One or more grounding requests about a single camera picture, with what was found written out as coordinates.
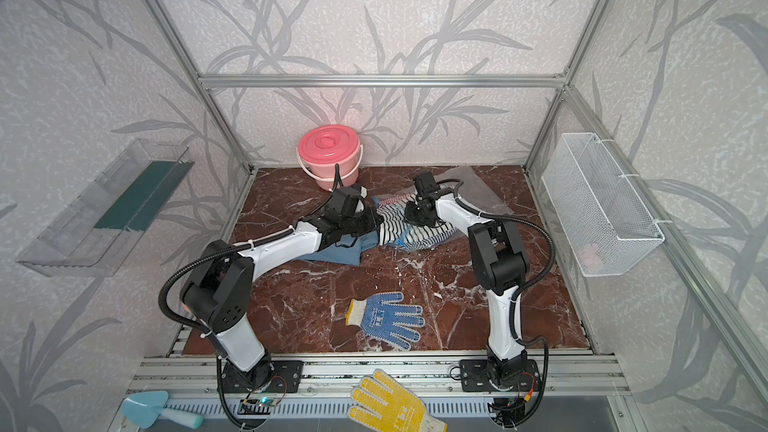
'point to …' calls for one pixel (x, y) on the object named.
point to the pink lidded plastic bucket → (321, 148)
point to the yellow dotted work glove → (386, 405)
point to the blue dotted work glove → (389, 323)
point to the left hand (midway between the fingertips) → (386, 218)
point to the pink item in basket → (588, 257)
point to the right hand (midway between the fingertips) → (408, 216)
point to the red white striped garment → (397, 199)
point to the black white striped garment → (396, 231)
